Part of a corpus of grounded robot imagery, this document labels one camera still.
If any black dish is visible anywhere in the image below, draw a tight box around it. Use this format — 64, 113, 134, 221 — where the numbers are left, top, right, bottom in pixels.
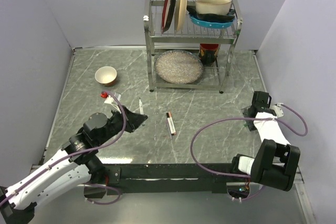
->
186, 5, 235, 23

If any white pen orange cap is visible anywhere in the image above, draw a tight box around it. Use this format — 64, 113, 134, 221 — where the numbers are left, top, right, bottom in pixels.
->
168, 112, 176, 135

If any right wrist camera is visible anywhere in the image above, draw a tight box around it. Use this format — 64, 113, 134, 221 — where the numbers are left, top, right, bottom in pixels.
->
270, 103, 284, 118

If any beige plate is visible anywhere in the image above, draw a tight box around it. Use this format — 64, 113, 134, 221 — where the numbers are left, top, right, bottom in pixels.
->
174, 0, 187, 33

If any small cream bowl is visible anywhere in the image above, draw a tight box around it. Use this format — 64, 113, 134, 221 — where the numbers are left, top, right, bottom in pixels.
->
95, 66, 118, 87

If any red black mug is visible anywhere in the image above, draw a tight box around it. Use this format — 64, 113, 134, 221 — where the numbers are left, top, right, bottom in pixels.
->
198, 44, 219, 66

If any green white pen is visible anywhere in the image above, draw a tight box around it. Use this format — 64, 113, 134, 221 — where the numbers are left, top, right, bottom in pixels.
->
139, 99, 144, 115

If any steel dish rack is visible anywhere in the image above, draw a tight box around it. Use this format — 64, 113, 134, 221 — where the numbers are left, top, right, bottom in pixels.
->
143, 0, 243, 94

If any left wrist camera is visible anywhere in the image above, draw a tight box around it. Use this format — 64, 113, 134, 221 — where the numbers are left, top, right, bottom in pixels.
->
100, 91, 121, 105

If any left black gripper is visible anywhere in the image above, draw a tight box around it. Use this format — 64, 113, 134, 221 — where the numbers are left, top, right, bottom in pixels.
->
96, 104, 148, 145

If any blue dotted dish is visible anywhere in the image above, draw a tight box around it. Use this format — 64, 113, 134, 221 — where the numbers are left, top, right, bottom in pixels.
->
190, 16, 234, 29

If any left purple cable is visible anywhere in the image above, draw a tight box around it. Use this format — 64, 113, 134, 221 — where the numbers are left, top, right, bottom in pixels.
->
0, 92, 126, 208

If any speckled grey plate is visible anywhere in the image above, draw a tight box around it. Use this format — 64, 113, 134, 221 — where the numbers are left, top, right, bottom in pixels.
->
154, 50, 204, 84

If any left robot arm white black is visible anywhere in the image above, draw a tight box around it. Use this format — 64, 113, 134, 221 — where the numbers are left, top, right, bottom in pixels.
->
1, 108, 148, 223

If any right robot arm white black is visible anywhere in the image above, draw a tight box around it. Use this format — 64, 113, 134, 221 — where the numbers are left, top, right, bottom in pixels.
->
229, 91, 300, 191

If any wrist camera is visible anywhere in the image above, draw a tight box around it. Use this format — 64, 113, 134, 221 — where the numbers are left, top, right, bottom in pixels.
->
270, 103, 284, 118
100, 91, 121, 105

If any red black plate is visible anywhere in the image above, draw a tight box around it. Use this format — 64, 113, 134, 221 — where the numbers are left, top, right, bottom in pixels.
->
161, 0, 176, 34

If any cream ceramic bowl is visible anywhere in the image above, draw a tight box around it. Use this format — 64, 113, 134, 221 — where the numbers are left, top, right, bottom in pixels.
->
195, 0, 232, 15

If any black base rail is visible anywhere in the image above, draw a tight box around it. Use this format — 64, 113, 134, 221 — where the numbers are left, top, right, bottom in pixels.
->
89, 164, 252, 199

